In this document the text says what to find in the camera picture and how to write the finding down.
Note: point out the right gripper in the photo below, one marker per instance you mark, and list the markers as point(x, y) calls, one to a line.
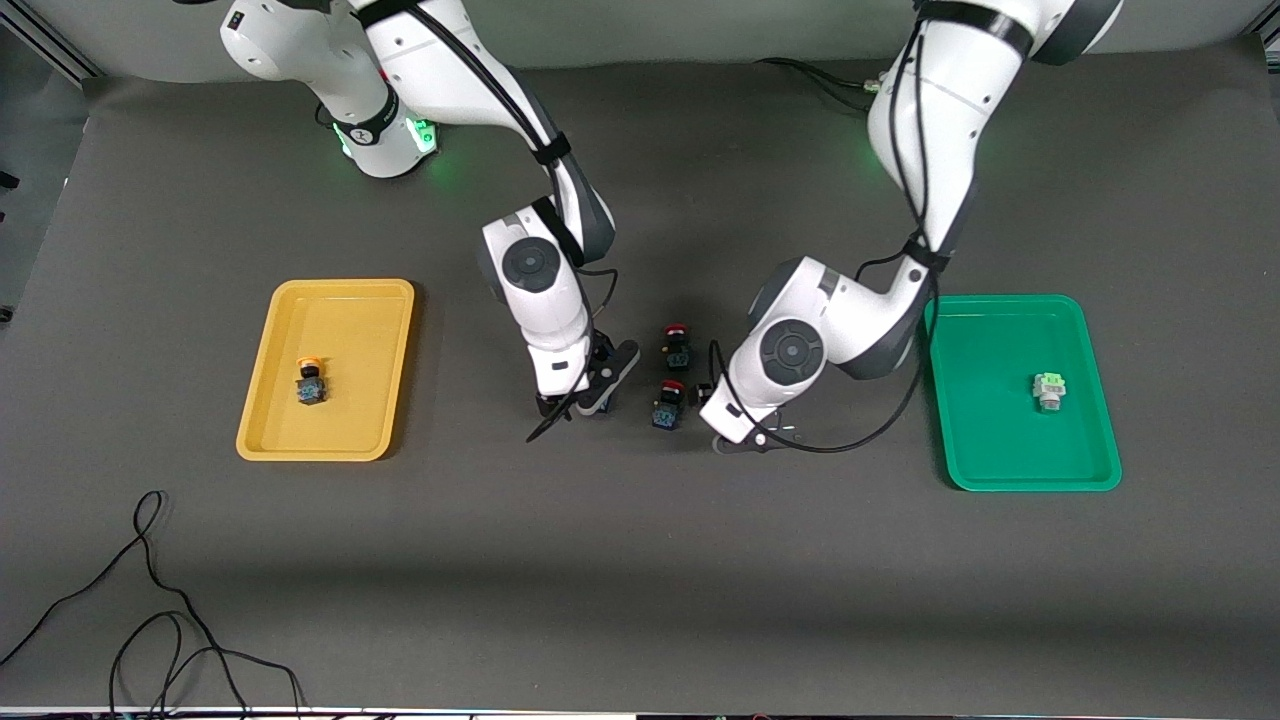
point(603, 352)

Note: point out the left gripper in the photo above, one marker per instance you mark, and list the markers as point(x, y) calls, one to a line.
point(703, 392)

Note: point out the yellow push button switch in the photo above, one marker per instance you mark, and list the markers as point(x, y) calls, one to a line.
point(607, 406)
point(312, 390)

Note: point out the white switch with green button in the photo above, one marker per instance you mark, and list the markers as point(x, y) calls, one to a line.
point(1049, 385)

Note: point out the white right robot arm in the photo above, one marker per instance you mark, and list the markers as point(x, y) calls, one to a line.
point(530, 265)

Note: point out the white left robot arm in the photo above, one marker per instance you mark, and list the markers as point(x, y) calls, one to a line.
point(930, 130)

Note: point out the dark grey table mat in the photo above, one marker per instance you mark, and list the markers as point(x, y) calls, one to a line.
point(640, 560)

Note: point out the yellow plastic tray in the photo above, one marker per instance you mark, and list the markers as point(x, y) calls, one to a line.
point(345, 330)

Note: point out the green plastic tray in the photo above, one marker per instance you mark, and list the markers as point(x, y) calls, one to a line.
point(1000, 440)

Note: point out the red push button switch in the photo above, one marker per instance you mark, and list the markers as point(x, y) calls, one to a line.
point(667, 412)
point(677, 355)

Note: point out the aluminium frame rail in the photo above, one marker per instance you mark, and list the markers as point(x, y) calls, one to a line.
point(60, 50)

